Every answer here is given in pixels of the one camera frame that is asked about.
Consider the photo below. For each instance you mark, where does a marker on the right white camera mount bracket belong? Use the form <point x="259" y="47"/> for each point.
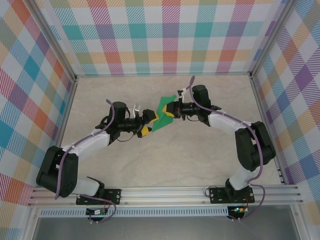
<point x="182" y="93"/>

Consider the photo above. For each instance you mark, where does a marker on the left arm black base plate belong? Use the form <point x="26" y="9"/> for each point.
<point x="113" y="196"/>

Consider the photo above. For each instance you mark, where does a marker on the aluminium mounting rail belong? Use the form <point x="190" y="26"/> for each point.
<point x="162" y="196"/>

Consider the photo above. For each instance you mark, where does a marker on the aluminium frame post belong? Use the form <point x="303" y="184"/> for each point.
<point x="271" y="37"/>
<point x="53" y="40"/>

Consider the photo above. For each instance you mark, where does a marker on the short aluminium table edge rail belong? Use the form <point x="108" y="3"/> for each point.
<point x="162" y="74"/>

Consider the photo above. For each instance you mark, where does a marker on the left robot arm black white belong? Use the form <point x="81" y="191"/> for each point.
<point x="50" y="172"/>

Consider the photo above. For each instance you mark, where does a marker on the long aluminium table edge rail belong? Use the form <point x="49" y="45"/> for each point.
<point x="266" y="125"/>
<point x="63" y="125"/>

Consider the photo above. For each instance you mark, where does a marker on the green square paper sheet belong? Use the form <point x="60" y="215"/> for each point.
<point x="162" y="123"/>

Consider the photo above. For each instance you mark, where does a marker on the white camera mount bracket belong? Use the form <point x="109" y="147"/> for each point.
<point x="136" y="109"/>
<point x="182" y="93"/>

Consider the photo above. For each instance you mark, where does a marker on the left white camera mount bracket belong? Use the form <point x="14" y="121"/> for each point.
<point x="136" y="109"/>

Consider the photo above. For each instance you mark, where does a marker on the grey metal bottom panel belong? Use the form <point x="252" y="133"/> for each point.
<point x="162" y="228"/>

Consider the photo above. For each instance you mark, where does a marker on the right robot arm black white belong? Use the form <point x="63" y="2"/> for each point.
<point x="255" y="147"/>

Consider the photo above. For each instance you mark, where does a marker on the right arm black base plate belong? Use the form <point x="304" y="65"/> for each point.
<point x="217" y="196"/>

